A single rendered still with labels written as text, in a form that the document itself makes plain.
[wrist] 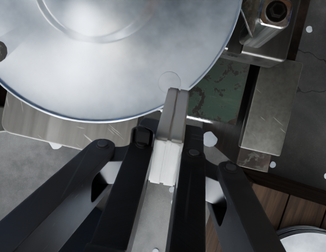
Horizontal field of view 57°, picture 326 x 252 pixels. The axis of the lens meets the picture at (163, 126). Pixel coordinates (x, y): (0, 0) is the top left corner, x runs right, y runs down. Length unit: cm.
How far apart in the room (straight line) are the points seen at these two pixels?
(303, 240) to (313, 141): 48
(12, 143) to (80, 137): 93
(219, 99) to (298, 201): 45
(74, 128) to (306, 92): 97
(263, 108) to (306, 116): 73
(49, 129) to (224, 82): 25
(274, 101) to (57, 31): 31
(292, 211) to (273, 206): 5
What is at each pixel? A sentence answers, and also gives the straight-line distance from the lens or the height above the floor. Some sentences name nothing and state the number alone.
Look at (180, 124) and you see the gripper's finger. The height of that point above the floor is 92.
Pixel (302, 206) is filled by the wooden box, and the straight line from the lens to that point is 83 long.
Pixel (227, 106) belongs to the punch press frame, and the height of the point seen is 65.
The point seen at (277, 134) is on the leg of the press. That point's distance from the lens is 47.
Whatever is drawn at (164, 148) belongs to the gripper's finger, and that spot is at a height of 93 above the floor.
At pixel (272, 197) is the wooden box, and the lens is 80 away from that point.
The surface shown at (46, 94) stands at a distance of 33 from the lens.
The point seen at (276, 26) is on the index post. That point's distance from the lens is 32.
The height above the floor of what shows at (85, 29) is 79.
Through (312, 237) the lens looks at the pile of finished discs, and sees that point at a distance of 82.
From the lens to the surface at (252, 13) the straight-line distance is 32.
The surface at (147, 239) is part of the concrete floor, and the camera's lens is 119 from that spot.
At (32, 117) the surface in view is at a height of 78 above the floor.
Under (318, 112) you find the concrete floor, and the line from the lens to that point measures 120.
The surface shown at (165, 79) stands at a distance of 31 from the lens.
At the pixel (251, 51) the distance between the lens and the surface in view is 40.
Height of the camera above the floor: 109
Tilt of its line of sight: 87 degrees down
